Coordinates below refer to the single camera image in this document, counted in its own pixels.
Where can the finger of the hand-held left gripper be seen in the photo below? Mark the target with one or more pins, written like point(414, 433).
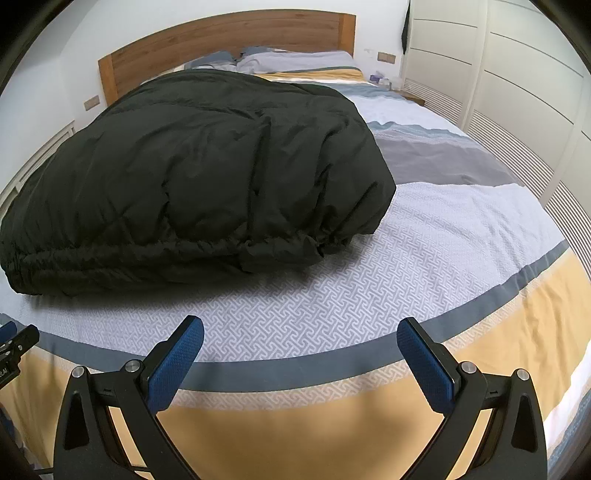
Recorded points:
point(25, 339)
point(7, 331)

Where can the small clear container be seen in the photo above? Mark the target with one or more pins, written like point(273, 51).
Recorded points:
point(397, 84)

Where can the wall switch plate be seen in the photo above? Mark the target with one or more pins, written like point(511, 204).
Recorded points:
point(387, 57)
point(91, 102)

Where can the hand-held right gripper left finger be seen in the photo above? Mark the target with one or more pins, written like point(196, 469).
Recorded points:
point(178, 364)

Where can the white wardrobe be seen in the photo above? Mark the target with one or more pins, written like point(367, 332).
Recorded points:
point(508, 83)

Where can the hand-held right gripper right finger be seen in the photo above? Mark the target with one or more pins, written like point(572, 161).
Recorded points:
point(427, 364)

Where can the wooden nightstand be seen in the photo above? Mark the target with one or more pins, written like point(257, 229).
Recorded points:
point(412, 96)

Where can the wooden headboard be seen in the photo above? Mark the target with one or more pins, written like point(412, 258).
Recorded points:
point(207, 41)

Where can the small purple box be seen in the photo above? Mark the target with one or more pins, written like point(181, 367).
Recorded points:
point(379, 78)

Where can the striped pillow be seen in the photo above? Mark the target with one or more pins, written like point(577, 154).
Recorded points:
point(300, 60)
point(214, 60)

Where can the black puffer coat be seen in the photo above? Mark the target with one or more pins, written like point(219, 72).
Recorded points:
point(184, 175)

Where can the striped duvet cover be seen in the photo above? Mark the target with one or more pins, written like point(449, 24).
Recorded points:
point(415, 230)

